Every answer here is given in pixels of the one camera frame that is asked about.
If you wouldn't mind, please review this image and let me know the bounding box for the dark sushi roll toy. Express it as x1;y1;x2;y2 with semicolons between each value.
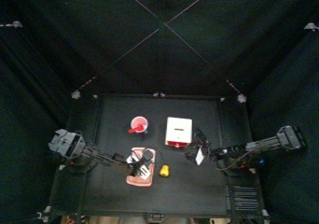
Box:
141;148;157;162

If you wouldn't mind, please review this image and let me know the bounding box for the yellow toy squash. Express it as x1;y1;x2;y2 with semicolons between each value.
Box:
159;164;171;178

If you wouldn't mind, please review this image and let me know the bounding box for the pink rectangular tray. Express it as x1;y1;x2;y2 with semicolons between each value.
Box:
125;147;158;188

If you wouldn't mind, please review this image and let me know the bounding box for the white box with red button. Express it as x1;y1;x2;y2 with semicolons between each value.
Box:
165;116;195;148

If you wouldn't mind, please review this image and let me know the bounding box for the red toy piece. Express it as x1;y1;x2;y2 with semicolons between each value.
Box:
127;125;146;134

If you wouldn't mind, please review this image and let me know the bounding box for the pink plastic cup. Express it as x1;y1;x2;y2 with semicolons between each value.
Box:
130;116;150;133

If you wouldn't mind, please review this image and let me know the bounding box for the white printed label plate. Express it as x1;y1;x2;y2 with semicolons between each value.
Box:
231;185;262;213

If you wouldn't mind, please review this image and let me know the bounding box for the thin diagonal cord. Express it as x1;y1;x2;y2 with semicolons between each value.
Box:
117;0;243;95
77;0;221;91

